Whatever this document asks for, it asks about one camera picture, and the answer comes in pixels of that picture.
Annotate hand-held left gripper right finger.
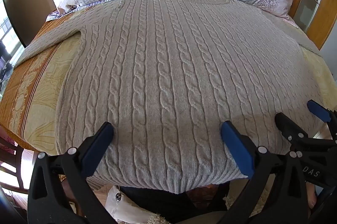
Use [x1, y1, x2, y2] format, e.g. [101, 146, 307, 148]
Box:
[221, 121, 310, 224]

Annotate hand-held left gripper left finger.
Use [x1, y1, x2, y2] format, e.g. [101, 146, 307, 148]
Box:
[28, 122, 124, 224]

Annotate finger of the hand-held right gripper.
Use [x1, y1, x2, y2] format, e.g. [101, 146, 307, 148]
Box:
[274, 112, 318, 147]
[307, 100, 337, 140]

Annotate beige cable-knit sweater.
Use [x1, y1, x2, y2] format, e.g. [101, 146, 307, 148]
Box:
[14, 0, 325, 193]

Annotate person's right hand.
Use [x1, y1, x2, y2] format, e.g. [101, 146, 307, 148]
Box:
[307, 184, 321, 210]

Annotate person's white jacket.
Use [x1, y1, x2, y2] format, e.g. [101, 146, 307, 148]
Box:
[105, 185, 165, 224]

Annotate yellow patterned bed blanket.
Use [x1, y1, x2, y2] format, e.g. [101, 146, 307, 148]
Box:
[0, 8, 337, 158]

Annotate wooden chair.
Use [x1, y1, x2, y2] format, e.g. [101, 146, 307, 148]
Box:
[0, 126, 30, 197]

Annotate person's dark trousers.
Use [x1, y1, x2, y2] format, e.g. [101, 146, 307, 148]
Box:
[118, 185, 228, 218]

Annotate wooden headboard with glass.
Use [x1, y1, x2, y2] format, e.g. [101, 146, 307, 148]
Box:
[286, 0, 337, 50]

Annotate window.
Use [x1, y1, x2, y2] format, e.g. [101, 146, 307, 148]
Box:
[0, 0, 24, 82]

